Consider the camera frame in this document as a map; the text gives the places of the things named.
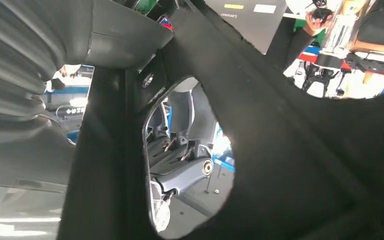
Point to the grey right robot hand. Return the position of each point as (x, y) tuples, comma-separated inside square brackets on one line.
[(129, 33)]

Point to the clear bottle black lid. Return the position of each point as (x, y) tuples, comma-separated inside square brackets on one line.
[(341, 30)]

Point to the grey laptop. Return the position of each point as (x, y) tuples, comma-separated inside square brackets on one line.
[(245, 26)]

